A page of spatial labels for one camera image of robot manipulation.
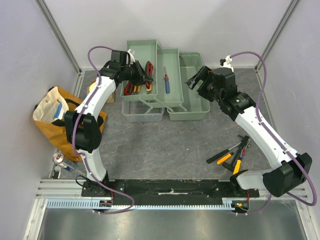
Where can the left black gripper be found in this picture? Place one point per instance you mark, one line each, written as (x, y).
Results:
(142, 76)

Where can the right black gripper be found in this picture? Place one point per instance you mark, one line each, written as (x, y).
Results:
(203, 81)

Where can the yellow black utility knife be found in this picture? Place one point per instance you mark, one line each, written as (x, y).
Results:
(137, 89)

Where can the green clear-lid toolbox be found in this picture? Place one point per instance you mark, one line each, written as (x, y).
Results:
(182, 104)

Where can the blue red screwdriver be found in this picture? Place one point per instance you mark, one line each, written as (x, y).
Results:
(166, 81)

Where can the black handled tool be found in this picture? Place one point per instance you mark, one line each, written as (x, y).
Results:
(222, 153)

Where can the orange handled screwdriver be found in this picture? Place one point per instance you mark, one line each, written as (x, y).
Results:
(224, 158)

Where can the red black utility knife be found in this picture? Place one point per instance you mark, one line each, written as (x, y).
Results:
(129, 88)

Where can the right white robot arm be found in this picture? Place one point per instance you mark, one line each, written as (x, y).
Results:
(284, 174)

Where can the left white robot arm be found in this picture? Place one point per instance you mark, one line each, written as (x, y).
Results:
(81, 125)

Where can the yellow tape roll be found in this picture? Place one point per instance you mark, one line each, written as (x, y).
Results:
(91, 87)

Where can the yellow canvas tote bag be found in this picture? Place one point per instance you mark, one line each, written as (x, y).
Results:
(54, 127)

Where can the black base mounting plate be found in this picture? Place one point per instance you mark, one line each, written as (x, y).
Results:
(205, 187)

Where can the red bull can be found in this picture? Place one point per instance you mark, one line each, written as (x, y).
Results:
(60, 160)

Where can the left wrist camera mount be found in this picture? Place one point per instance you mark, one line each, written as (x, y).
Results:
(131, 53)

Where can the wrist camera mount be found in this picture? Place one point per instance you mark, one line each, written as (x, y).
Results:
(226, 62)
(131, 53)

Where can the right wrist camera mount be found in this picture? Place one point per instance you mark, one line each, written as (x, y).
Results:
(226, 62)

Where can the red black wire stripper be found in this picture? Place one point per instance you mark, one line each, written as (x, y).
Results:
(243, 145)

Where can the yellow handled pliers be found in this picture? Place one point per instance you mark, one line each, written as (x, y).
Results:
(238, 162)

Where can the blue slotted cable duct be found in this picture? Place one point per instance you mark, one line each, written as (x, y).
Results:
(97, 204)

